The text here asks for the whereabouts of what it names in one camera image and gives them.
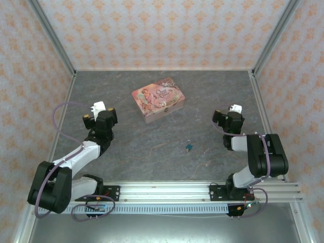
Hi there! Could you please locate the pink illustrated tin box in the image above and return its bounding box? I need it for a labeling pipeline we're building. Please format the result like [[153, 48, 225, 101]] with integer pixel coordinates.
[[131, 76, 187, 125]]

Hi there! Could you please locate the grey metal sheet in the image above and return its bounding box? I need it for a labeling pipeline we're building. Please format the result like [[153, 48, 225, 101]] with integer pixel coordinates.
[[25, 214, 304, 243]]

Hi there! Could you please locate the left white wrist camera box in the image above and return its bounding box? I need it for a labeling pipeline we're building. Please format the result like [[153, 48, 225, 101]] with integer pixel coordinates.
[[90, 101, 107, 119]]

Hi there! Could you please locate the aluminium table side rail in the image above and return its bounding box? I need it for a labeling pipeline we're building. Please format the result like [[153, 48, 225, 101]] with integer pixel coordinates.
[[249, 72, 290, 183], [39, 72, 77, 183]]

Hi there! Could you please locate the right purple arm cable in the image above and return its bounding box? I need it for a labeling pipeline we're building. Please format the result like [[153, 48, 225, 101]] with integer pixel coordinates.
[[211, 104, 270, 219]]

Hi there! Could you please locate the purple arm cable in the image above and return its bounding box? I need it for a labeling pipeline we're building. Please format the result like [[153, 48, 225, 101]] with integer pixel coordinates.
[[211, 104, 270, 219], [35, 101, 116, 222]]

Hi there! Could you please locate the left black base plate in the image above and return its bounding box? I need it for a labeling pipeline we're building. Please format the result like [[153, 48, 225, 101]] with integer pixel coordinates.
[[75, 185, 121, 203]]

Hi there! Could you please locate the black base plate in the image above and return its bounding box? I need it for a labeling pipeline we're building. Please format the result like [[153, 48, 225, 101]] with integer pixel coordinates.
[[75, 185, 121, 203], [209, 184, 255, 203]]

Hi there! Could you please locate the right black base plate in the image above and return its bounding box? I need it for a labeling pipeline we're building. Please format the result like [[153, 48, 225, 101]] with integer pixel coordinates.
[[209, 184, 255, 203]]

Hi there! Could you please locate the aluminium mounting rail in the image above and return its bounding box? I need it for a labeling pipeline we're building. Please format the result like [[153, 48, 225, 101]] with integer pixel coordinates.
[[26, 181, 304, 204]]

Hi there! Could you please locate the aluminium frame post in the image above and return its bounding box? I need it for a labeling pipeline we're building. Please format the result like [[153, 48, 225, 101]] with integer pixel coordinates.
[[252, 0, 302, 77], [26, 0, 77, 77]]

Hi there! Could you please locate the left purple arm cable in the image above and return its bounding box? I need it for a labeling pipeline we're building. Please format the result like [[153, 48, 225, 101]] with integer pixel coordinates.
[[35, 101, 116, 222]]

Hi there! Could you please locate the grey slotted cable duct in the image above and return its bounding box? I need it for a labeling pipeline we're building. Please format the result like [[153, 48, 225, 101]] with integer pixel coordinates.
[[36, 204, 230, 215]]

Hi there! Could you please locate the short aluminium frame strut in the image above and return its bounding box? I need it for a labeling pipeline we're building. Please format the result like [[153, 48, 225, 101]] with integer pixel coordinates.
[[13, 202, 39, 243], [290, 202, 317, 243]]

